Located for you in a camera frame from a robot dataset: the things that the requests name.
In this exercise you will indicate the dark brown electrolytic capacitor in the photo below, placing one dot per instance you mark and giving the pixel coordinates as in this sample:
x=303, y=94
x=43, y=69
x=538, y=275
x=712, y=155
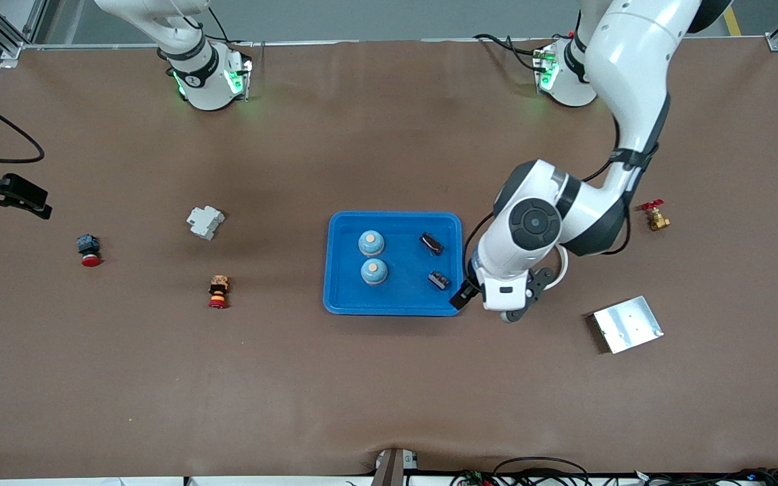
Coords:
x=431, y=244

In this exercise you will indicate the light blue call bell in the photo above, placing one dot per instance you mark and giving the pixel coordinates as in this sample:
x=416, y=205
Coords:
x=371, y=244
x=374, y=273

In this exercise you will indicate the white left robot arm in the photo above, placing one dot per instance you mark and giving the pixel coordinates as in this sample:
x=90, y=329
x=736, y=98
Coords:
x=632, y=67

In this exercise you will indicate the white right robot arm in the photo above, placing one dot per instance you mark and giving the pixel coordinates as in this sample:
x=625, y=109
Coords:
x=203, y=81

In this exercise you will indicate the blue plastic tray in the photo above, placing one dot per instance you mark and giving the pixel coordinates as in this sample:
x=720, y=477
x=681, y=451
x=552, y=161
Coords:
x=402, y=297

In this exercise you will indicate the silver metal plate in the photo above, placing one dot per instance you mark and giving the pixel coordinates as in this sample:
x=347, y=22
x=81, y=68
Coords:
x=627, y=324

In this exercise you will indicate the red push button blue block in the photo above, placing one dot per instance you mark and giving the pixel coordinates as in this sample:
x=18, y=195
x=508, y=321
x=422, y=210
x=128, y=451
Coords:
x=88, y=244

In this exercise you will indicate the brown paper table cover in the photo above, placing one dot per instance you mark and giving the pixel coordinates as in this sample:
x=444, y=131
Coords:
x=389, y=378

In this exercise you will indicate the grey metal table clamp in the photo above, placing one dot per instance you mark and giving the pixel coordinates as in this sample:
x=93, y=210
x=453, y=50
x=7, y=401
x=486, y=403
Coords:
x=389, y=469

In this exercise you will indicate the white circuit breaker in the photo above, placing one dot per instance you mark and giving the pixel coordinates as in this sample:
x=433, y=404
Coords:
x=204, y=221

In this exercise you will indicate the red yellow emergency stop button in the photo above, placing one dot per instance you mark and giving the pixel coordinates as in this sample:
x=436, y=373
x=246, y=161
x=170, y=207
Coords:
x=219, y=290

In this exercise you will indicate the white curved plastic bracket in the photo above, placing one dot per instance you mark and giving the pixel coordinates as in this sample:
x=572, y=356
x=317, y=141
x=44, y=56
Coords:
x=565, y=270

